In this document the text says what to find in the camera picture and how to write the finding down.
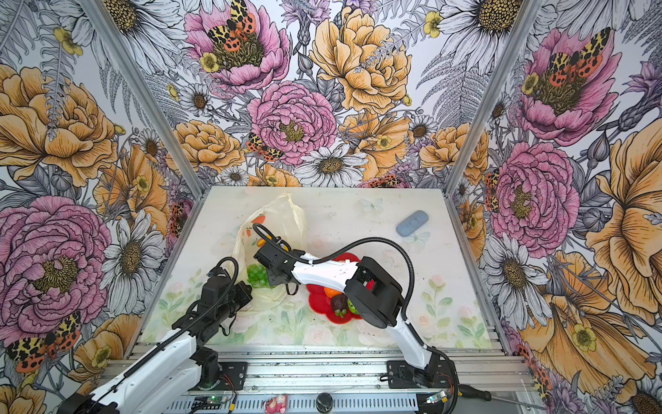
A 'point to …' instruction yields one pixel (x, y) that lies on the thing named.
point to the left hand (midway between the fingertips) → (252, 294)
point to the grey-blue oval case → (409, 224)
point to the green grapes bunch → (257, 275)
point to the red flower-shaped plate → (321, 304)
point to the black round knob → (324, 402)
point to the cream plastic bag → (286, 219)
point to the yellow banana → (262, 241)
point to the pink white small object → (277, 404)
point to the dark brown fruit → (340, 304)
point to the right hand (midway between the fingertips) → (281, 280)
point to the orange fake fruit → (331, 291)
